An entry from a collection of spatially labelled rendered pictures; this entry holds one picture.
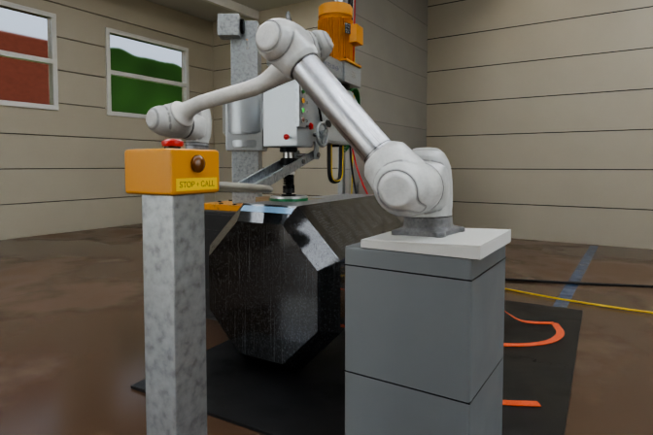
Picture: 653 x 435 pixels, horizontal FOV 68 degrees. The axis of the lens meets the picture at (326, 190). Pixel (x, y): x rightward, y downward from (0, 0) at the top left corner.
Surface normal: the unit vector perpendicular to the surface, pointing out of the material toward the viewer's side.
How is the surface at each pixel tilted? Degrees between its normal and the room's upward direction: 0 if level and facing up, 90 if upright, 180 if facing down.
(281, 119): 90
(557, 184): 90
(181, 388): 90
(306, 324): 90
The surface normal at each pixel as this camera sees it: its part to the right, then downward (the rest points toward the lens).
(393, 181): -0.36, 0.19
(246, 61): 0.00, 0.05
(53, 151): 0.84, 0.03
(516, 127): -0.55, 0.04
